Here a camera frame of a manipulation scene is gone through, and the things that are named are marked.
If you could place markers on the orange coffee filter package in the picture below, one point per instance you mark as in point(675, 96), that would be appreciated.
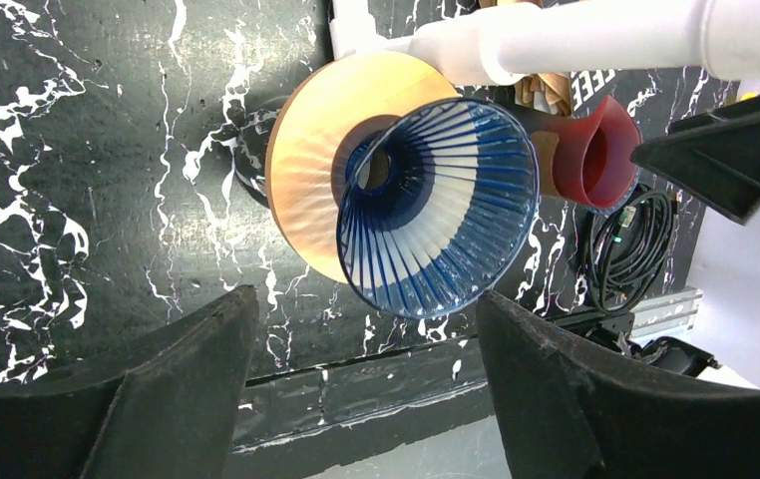
point(558, 86)

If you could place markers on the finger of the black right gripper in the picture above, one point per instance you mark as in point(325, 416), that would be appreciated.
point(715, 156)

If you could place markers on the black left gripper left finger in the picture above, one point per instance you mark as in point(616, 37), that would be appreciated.
point(161, 406)

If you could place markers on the wooden ring dripper holder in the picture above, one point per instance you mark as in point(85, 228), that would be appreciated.
point(329, 114)

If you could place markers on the clear glass brown cup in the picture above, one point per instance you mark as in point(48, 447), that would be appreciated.
point(254, 130)

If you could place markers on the red and black carafe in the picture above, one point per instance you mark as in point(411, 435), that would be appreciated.
point(586, 160)

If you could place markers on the blue glass dripper cone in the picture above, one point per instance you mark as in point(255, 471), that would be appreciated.
point(436, 207)

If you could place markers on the white PVC pipe stand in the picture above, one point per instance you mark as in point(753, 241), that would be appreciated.
point(721, 37)

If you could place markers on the aluminium frame rail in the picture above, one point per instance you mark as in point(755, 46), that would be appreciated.
point(667, 314)

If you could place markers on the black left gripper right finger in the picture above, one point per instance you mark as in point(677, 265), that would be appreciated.
point(569, 408)

